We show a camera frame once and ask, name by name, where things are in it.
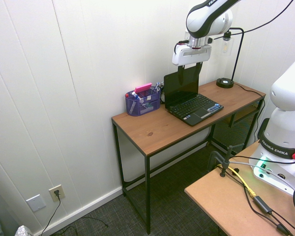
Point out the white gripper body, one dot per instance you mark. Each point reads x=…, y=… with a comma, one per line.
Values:
x=191, y=54

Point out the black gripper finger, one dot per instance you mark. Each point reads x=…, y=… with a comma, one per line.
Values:
x=199, y=68
x=181, y=73

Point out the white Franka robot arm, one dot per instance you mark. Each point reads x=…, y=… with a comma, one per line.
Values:
x=287, y=103

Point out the black laptop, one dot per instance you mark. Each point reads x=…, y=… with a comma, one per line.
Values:
x=196, y=108

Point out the white markers in organizer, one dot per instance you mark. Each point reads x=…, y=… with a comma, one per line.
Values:
x=157, y=86

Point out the small black alarm clock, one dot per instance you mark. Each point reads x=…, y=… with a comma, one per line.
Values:
x=162, y=94

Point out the black desk lamp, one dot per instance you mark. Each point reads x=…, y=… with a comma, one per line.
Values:
x=225, y=82

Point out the pink sticky note pad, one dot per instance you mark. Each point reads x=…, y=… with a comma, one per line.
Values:
x=143, y=87

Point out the purple mesh desk organizer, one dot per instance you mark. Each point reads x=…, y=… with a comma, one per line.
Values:
x=142, y=105

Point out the black C-clamp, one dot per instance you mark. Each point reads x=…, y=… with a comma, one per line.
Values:
x=223, y=163

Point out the patterned tissue box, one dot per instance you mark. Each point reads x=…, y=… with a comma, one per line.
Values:
x=24, y=231

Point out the wooden desk black metal frame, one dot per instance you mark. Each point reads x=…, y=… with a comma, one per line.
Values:
x=159, y=127

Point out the beige wall power outlet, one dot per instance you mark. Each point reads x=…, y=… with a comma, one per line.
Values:
x=56, y=193

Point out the white blank wall plate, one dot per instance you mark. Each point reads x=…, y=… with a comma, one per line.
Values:
x=36, y=203

